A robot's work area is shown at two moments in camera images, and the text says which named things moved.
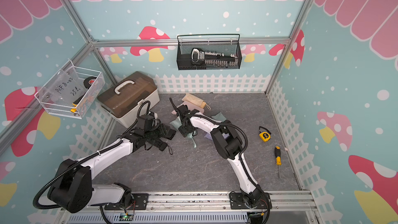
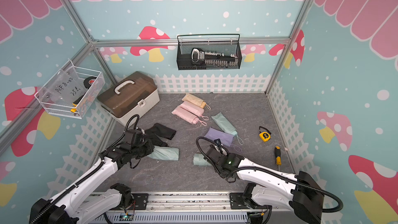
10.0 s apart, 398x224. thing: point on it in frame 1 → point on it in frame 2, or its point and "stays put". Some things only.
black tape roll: (88, 82) stays put
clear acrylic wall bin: (72, 92) stays put
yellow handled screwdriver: (278, 158) stays put
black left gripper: (158, 125) → (150, 149)
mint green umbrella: (176, 123) → (198, 159)
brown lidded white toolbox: (122, 100) stays put
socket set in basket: (199, 56) stays put
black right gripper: (182, 131) → (228, 156)
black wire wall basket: (208, 52) stays put
